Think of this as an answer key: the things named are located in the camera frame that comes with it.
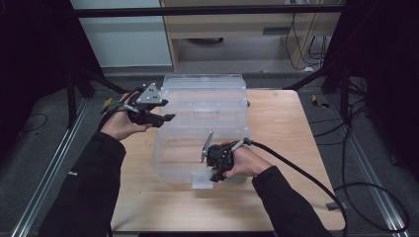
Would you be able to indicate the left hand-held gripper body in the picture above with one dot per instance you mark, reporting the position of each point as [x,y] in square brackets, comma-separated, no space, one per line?
[146,98]

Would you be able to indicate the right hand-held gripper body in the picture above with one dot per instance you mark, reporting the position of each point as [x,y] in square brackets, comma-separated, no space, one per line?
[220,158]

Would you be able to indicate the clear plastic storage box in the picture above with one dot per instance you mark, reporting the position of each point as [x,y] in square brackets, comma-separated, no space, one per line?
[197,108]

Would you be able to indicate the person's right hand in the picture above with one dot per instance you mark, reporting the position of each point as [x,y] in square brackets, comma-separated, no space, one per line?
[247,163]

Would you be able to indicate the person's left hand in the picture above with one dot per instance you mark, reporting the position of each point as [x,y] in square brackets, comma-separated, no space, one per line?
[120,126]

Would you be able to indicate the yellow black striped tape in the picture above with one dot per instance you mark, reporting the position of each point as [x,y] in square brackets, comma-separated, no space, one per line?
[107,102]
[318,102]

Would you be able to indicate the white cabinet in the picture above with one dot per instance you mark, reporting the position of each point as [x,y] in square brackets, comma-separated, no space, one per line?
[125,42]

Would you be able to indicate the black metal stand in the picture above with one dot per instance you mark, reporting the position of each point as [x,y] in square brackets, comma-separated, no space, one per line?
[344,92]
[71,98]

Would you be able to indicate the light wooden desk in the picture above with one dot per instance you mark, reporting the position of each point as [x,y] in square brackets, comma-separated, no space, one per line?
[230,24]

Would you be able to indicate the dark curtain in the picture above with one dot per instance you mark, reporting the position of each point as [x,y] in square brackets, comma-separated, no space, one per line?
[33,59]
[388,65]

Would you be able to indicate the black horizontal frame bar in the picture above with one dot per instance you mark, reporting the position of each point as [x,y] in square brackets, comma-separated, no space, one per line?
[197,11]

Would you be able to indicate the aluminium floor rail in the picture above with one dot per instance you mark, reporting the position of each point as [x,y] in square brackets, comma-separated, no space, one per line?
[49,168]
[369,171]

